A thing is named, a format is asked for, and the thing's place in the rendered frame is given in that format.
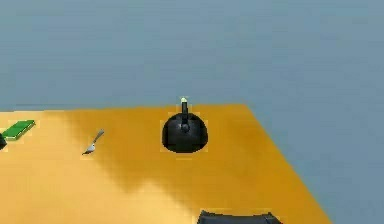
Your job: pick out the orange wooden table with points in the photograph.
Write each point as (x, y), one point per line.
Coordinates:
(200, 180)

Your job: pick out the green book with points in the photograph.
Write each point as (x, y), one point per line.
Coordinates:
(18, 129)

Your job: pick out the black kettle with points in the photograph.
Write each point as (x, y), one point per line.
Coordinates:
(184, 136)

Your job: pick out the dark grey flat object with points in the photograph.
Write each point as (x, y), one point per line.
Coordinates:
(236, 218)

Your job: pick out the silver fork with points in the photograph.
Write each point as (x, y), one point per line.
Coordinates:
(93, 145)

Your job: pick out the small black round object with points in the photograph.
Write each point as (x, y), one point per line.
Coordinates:
(1, 141)

